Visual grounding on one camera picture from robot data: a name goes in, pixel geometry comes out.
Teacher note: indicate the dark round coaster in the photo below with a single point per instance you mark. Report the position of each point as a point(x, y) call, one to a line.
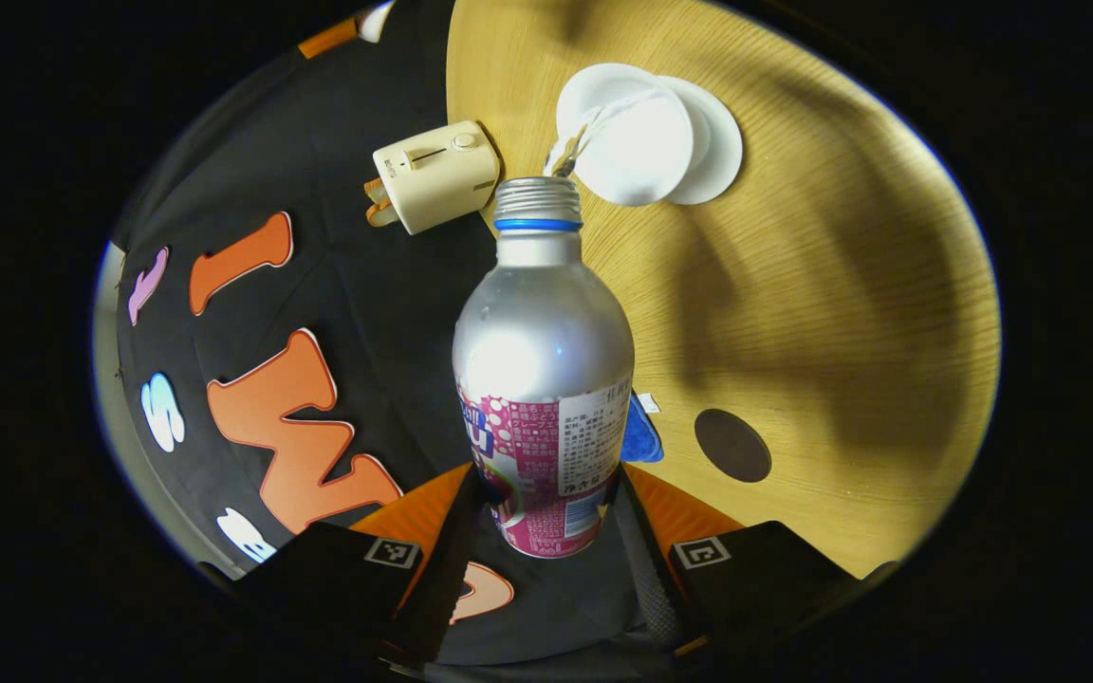
point(733, 446)

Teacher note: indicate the toast slice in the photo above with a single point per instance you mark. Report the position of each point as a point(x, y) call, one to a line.
point(376, 190)
point(379, 215)

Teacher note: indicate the silver water bottle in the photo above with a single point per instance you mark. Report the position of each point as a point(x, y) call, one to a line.
point(542, 351)

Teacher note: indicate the white toaster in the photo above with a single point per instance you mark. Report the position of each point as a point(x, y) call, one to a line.
point(437, 175)

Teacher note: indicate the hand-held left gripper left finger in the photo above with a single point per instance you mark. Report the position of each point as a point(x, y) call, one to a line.
point(452, 560)

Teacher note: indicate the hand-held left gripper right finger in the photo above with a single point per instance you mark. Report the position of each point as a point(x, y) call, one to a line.
point(651, 569)

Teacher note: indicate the white teacup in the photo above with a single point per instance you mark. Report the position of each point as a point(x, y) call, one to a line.
point(641, 152)

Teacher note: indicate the small white paper tag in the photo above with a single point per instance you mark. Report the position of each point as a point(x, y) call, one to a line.
point(649, 402)

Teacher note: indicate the white saucer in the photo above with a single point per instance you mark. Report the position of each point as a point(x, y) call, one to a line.
point(722, 142)

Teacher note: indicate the blue towel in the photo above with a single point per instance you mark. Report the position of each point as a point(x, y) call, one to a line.
point(643, 438)

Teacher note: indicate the black backdrop cloth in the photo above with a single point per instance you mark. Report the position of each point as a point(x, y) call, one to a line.
point(385, 313)

